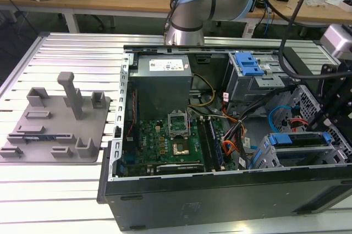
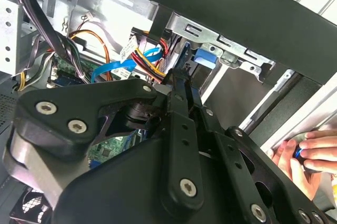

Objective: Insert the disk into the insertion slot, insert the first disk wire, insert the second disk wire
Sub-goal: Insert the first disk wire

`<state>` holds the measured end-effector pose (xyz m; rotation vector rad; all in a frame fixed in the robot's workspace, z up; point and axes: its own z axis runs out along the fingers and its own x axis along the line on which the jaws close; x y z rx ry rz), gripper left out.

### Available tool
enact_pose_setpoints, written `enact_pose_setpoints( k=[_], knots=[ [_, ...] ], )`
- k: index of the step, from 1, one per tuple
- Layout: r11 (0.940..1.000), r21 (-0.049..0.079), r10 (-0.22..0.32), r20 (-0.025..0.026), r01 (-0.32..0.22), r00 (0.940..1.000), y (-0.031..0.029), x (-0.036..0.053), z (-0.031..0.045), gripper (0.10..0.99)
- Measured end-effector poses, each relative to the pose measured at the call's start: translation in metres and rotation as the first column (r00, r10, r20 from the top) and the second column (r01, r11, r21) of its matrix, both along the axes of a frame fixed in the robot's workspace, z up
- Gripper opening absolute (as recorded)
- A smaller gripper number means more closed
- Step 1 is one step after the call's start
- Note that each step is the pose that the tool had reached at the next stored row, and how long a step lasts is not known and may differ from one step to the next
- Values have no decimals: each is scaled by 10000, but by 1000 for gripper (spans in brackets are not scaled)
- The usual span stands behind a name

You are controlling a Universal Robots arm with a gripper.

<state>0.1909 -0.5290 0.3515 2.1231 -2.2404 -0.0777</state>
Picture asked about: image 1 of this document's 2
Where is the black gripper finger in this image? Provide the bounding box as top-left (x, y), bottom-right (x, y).
top-left (323, 102), bottom-right (340, 130)
top-left (307, 64), bottom-right (343, 130)

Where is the red disk wire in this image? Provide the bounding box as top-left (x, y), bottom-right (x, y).
top-left (285, 116), bottom-right (306, 132)

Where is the hard disk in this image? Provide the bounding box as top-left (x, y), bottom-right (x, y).
top-left (268, 131), bottom-right (333, 147)

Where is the blue disk wire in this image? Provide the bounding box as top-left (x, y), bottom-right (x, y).
top-left (267, 104), bottom-right (293, 136)

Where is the black RAM slot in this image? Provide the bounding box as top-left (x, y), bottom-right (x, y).
top-left (197, 117), bottom-right (214, 171)

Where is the blue drive cage latch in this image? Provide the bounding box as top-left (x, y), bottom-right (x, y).
top-left (235, 53), bottom-right (266, 78)

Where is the metal optical drive cage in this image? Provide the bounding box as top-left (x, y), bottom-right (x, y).
top-left (224, 52), bottom-right (303, 104)

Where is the CPU socket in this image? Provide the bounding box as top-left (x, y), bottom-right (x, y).
top-left (172, 139), bottom-right (192, 158)

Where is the black graphics card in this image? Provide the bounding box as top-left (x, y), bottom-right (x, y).
top-left (155, 163), bottom-right (206, 175)

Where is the metal socket cover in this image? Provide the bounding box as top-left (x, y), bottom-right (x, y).
top-left (167, 111), bottom-right (192, 138)

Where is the black open PC case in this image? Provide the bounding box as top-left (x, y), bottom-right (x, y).
top-left (96, 43), bottom-right (352, 232)

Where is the grey power supply unit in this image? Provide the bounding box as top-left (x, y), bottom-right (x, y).
top-left (129, 54), bottom-right (194, 121)

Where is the green motherboard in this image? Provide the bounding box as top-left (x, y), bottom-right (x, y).
top-left (122, 93), bottom-right (250, 176)

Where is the wooden desk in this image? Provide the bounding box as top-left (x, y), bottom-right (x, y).
top-left (0, 0), bottom-right (352, 36)

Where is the grey parts rack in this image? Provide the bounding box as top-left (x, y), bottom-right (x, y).
top-left (0, 71), bottom-right (112, 165)

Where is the RAM stick on rack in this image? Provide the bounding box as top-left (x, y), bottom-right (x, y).
top-left (23, 134), bottom-right (53, 141)

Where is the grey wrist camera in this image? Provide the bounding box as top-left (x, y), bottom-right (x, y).
top-left (320, 23), bottom-right (352, 61)

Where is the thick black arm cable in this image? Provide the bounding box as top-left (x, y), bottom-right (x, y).
top-left (278, 0), bottom-right (318, 82)

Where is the black cable bundle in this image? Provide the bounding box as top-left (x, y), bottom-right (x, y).
top-left (222, 85), bottom-right (300, 143)

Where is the hanging blue cable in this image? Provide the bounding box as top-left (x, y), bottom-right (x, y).
top-left (263, 4), bottom-right (275, 36)

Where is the orange wire bundle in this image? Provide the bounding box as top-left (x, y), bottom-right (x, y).
top-left (221, 107), bottom-right (246, 163)

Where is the yellow and black power cable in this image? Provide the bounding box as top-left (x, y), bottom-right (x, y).
top-left (189, 73), bottom-right (217, 108)

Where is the thin red and black wire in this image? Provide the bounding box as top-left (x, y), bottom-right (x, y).
top-left (125, 90), bottom-right (139, 139)

